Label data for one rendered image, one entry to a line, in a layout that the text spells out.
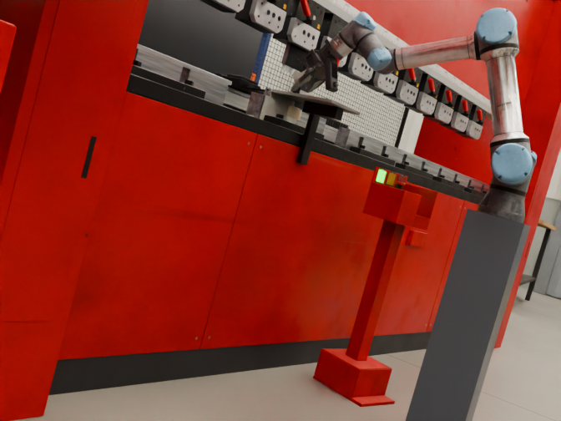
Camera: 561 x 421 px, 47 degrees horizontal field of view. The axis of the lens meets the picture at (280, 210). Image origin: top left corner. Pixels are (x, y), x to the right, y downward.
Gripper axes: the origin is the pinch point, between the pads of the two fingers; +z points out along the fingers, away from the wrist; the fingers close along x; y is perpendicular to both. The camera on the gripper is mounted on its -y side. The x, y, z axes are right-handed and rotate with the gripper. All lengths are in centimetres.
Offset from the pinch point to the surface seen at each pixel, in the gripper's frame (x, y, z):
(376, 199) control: -27.2, -39.4, 5.4
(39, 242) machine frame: 98, -52, 32
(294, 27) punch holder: 10.0, 14.0, -14.4
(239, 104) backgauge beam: -1.8, 16.9, 25.2
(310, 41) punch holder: -0.2, 13.1, -13.3
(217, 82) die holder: 37.0, -2.1, 7.1
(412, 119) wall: -700, 326, 152
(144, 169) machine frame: 67, -31, 23
